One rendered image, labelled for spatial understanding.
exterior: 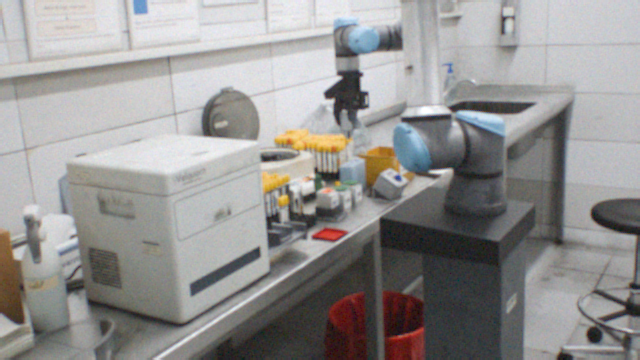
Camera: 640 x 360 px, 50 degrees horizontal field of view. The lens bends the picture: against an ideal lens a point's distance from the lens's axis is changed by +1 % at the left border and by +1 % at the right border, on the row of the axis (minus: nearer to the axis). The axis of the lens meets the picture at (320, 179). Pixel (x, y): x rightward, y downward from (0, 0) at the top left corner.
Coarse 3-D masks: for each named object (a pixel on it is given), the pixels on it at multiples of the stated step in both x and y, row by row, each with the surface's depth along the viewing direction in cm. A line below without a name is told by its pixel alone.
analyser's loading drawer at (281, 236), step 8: (272, 224) 160; (280, 224) 159; (288, 224) 164; (296, 224) 163; (304, 224) 161; (272, 232) 154; (280, 232) 153; (288, 232) 158; (296, 232) 162; (304, 232) 162; (272, 240) 155; (280, 240) 154; (288, 240) 156; (296, 240) 159; (272, 248) 152; (280, 248) 153
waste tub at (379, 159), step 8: (368, 152) 217; (376, 152) 221; (384, 152) 222; (392, 152) 220; (368, 160) 211; (376, 160) 209; (384, 160) 208; (392, 160) 206; (368, 168) 212; (376, 168) 210; (384, 168) 208; (392, 168) 207; (400, 168) 209; (368, 176) 212; (376, 176) 211; (408, 176) 214; (368, 184) 213
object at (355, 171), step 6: (348, 162) 203; (354, 162) 202; (360, 162) 202; (342, 168) 198; (348, 168) 197; (354, 168) 198; (360, 168) 203; (342, 174) 199; (348, 174) 198; (354, 174) 199; (360, 174) 203; (342, 180) 199; (354, 180) 199; (360, 180) 203; (366, 192) 204
